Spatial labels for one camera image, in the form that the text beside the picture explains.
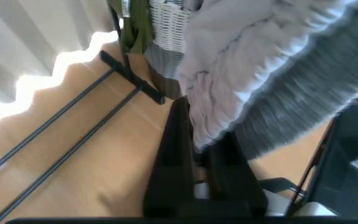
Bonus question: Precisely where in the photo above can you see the pale grey shorts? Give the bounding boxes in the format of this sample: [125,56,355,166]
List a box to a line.
[178,0,358,161]

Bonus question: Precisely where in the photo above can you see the beige curtain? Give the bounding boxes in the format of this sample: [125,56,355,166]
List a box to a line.
[0,0,119,105]

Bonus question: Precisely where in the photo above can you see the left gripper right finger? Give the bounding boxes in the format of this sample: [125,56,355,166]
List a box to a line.
[208,132,269,217]

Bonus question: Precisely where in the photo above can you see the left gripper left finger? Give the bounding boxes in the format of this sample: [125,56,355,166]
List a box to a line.
[143,96,196,218]

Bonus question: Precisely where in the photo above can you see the white laundry basket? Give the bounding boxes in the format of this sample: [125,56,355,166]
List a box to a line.
[144,0,204,100]

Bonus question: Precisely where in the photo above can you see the black clothes rack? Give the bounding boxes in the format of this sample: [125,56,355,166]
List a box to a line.
[0,1,167,224]

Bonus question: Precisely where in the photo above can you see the green garment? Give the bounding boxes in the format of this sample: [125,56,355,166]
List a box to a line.
[106,0,155,55]

